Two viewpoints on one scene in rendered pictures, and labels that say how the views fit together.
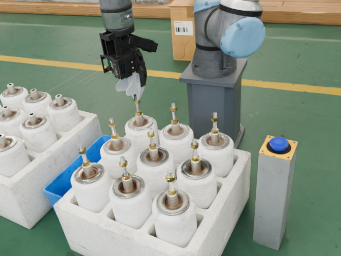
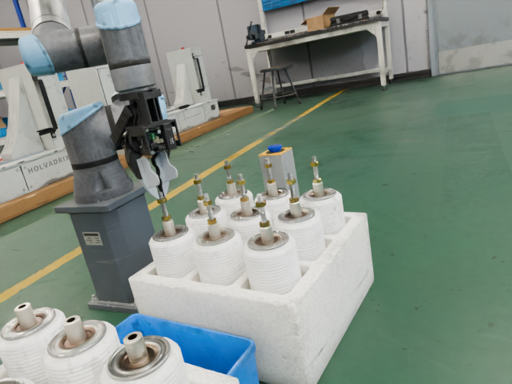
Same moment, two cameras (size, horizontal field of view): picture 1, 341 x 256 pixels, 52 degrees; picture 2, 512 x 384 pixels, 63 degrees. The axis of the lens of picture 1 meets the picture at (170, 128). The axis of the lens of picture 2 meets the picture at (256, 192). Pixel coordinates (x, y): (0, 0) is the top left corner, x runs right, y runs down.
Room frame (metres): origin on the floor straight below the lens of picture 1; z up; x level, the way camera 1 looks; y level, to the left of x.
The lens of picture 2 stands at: (0.65, 0.90, 0.56)
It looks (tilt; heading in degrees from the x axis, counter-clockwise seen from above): 17 degrees down; 272
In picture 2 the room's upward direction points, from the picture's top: 11 degrees counter-clockwise
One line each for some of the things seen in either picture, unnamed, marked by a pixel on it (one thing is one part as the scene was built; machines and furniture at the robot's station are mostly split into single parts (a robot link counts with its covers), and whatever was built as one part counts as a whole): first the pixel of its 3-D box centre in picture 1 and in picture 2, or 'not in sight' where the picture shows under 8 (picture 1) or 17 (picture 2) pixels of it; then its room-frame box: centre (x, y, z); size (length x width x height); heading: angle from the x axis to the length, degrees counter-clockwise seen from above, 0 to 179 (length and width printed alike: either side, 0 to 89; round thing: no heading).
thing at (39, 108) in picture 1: (43, 119); not in sight; (1.10, 0.45, 0.16); 0.10 x 0.10 x 0.18
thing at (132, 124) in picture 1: (140, 123); (171, 233); (0.86, 0.09, 0.25); 0.08 x 0.08 x 0.01
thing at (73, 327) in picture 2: (33, 118); (75, 330); (0.93, 0.42, 0.26); 0.02 x 0.02 x 0.03
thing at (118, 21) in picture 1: (118, 18); (135, 79); (0.85, 0.09, 0.56); 0.08 x 0.08 x 0.05
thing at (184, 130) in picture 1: (175, 131); (204, 212); (0.80, -0.01, 0.25); 0.08 x 0.08 x 0.01
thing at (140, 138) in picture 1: (144, 147); (180, 272); (0.86, 0.09, 0.16); 0.10 x 0.10 x 0.18
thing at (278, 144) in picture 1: (278, 145); (275, 148); (0.61, -0.24, 0.32); 0.04 x 0.04 x 0.02
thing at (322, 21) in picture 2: not in sight; (320, 20); (-0.32, -4.50, 0.87); 0.40 x 0.30 x 0.23; 141
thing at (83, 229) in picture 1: (161, 200); (260, 279); (0.70, 0.05, 0.09); 0.39 x 0.39 x 0.18; 58
